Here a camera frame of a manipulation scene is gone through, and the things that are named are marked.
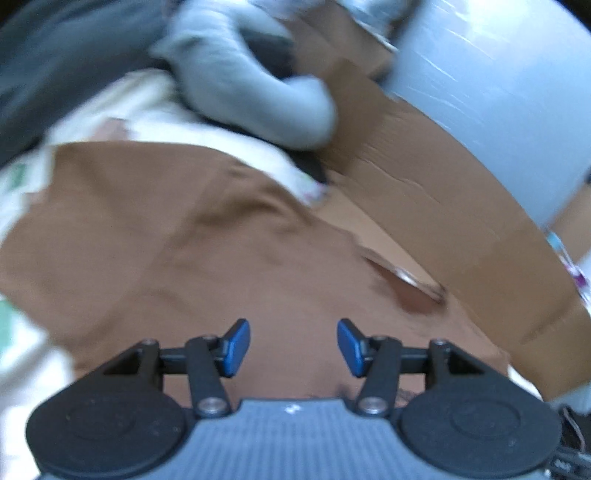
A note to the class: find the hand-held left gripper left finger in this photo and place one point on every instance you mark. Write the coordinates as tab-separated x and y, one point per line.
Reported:
235	346

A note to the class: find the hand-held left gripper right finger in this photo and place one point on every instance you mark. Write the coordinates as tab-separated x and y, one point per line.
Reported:
352	346

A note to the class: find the brown printed t-shirt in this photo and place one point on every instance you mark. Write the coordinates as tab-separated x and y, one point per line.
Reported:
184	254

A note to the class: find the flat cardboard sheet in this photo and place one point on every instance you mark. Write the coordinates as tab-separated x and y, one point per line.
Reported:
438	194

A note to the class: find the grey neck pillow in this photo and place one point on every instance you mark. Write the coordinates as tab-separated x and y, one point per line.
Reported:
258	97

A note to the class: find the bear-printed cream bedsheet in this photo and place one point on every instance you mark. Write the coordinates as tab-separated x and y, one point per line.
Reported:
152	99

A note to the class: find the black cloth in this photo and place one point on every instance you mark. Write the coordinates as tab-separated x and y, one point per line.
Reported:
272	55

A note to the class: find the grey glossy panel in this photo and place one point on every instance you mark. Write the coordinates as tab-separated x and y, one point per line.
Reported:
498	92

